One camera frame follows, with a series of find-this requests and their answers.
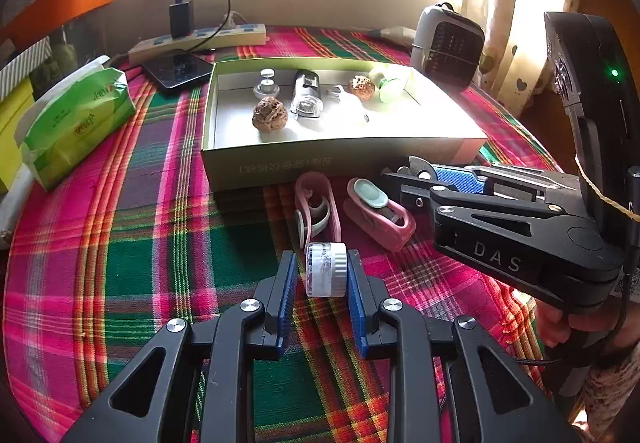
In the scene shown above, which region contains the small white lidded jar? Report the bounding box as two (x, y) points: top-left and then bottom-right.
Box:
(305, 243), (348, 298)

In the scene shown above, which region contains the dark brown walnut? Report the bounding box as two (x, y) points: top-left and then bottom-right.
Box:
(252, 96), (288, 133)

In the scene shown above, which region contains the person's right hand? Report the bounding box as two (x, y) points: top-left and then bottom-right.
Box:
(535, 297), (639, 357)

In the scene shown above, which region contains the pink nail clipper case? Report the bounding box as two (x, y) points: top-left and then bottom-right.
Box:
(343, 177), (416, 252)

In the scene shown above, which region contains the green white spool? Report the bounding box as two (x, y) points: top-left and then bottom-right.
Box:
(369, 65), (405, 104)

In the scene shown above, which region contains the light brown walnut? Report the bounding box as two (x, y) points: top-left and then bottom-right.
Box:
(347, 74), (376, 102)

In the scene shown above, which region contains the grey portable fan heater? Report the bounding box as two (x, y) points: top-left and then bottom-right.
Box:
(410, 2), (485, 91)

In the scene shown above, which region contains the white tube on cloth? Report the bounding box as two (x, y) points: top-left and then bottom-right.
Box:
(369, 26), (416, 48)

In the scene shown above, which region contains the white shallow cardboard box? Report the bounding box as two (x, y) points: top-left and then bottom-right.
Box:
(202, 57), (487, 192)

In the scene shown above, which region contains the small silver knob stand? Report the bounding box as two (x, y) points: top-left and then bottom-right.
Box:
(253, 68), (280, 99)

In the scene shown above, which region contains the white power strip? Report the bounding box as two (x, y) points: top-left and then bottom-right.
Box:
(128, 24), (267, 65)

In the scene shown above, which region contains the black smartphone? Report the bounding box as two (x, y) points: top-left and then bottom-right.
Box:
(141, 51), (214, 92)

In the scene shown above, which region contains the white plug in strip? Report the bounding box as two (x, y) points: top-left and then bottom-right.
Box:
(224, 10), (247, 29)

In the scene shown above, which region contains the green tissue pack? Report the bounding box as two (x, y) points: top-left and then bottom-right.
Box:
(14, 55), (134, 190)

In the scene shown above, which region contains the yellow cardboard box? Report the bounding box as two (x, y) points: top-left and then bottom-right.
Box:
(0, 78), (34, 194)

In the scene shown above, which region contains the striped grey box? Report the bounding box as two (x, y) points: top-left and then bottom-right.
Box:
(0, 36), (51, 100)

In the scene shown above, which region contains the orange tray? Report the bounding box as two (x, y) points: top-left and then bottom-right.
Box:
(1, 0), (113, 51)

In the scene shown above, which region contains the pink clip with ring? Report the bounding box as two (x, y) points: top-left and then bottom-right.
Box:
(294, 171), (342, 250)

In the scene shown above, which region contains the black charger with cable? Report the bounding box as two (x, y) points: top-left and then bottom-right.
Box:
(169, 0), (232, 53)

